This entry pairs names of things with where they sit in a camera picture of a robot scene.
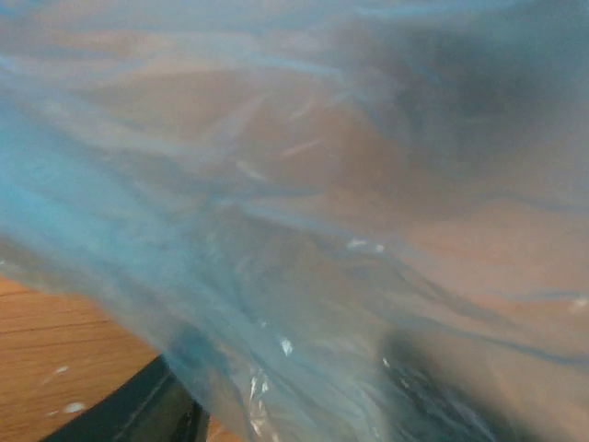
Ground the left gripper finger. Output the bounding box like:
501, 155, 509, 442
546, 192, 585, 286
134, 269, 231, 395
43, 357, 210, 442

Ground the blue plastic trash bag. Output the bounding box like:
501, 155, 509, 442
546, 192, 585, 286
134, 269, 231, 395
1, 1, 588, 441

